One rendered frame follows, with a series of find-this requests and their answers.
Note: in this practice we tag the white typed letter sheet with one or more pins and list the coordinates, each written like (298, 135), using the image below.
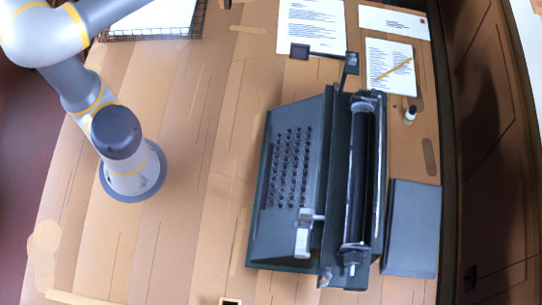
(312, 26)

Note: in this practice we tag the white paper stack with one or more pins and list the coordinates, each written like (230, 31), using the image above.
(161, 15)

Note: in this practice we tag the yellow pencil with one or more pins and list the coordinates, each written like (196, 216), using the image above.
(393, 69)

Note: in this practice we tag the white envelope with red stamp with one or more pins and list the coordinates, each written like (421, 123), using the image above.
(393, 22)

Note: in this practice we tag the silver carriage release lever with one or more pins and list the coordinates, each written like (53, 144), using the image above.
(325, 276)

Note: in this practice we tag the small white black-capped bottle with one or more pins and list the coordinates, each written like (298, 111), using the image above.
(409, 116)

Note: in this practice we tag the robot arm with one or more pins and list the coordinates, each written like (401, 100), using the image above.
(51, 38)

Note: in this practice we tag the grey round base plate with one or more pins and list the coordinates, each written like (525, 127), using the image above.
(159, 169)

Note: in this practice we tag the black typewriter carriage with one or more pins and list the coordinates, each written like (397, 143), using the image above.
(355, 186)

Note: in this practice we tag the small black square holder cup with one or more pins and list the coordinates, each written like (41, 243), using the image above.
(300, 51)

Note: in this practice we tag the white brush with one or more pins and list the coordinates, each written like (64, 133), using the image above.
(304, 235)

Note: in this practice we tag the black platen knob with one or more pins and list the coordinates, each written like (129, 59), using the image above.
(351, 259)

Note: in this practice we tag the silver return lever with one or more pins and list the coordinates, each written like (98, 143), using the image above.
(348, 68)

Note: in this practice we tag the small black framed block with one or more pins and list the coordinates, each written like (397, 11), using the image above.
(230, 301)

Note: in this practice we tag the white two-column typed sheet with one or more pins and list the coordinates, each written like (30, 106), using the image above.
(391, 65)

